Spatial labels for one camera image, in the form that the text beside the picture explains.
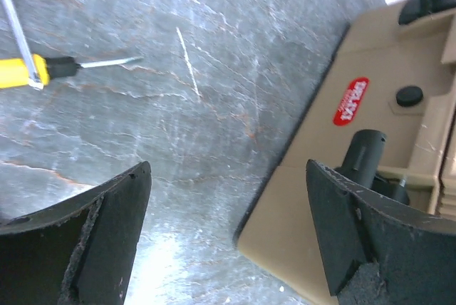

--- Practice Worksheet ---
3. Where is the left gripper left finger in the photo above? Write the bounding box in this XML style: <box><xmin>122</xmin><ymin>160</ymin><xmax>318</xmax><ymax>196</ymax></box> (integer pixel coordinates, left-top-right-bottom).
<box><xmin>1</xmin><ymin>161</ymin><xmax>152</xmax><ymax>304</ymax></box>

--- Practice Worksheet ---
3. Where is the blue handle screwdriver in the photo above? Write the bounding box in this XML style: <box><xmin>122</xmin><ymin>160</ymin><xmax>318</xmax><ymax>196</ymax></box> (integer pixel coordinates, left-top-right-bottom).
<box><xmin>1</xmin><ymin>0</ymin><xmax>43</xmax><ymax>90</ymax></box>

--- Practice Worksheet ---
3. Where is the yellow handle screwdriver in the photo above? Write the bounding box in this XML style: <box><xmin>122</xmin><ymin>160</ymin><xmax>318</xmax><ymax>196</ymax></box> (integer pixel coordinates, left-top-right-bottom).
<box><xmin>1</xmin><ymin>54</ymin><xmax>142</xmax><ymax>89</ymax></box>

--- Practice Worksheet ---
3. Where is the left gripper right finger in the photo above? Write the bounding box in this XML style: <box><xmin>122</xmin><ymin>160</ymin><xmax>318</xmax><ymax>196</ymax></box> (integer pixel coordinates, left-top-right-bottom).
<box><xmin>306</xmin><ymin>160</ymin><xmax>455</xmax><ymax>304</ymax></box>

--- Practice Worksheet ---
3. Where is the tan plastic tool box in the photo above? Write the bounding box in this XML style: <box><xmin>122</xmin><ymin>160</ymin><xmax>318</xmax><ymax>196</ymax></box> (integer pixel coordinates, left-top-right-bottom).
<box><xmin>237</xmin><ymin>0</ymin><xmax>455</xmax><ymax>304</ymax></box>

